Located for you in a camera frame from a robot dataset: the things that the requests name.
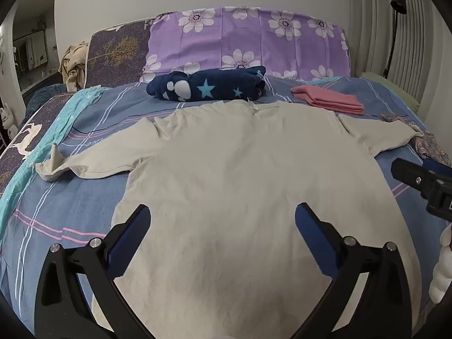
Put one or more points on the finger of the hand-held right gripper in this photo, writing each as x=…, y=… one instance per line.
x=438, y=167
x=409, y=174

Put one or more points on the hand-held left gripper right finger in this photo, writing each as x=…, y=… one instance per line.
x=317, y=240

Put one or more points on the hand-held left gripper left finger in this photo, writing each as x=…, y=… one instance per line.
x=130, y=240

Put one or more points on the floral patterned garment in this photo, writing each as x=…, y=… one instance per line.
x=429, y=144

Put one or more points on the beige t-shirt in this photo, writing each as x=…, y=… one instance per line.
x=229, y=183

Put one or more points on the beige clothes pile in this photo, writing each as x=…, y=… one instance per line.
x=72, y=65

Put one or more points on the person's right hand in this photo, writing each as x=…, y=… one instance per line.
x=439, y=265

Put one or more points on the blue striped bed cover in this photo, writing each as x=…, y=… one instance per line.
x=70, y=197

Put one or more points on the green pillow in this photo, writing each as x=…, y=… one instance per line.
x=388, y=84

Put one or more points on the folded pink cloth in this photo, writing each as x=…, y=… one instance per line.
x=328, y=97

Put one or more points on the cream pleated curtain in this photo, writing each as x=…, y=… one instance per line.
x=423, y=42

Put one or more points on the dark teal fuzzy blanket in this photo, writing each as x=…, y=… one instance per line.
x=46, y=97

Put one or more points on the black floor lamp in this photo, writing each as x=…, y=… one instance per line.
x=398, y=1

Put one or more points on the white cat figurine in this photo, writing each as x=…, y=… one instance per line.
x=7, y=122

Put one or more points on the navy star print blanket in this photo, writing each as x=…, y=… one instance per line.
x=212, y=86

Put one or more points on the dark purple printed bed sheet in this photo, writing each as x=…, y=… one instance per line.
x=116, y=53

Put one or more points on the purple floral pillow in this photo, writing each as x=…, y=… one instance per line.
x=212, y=42

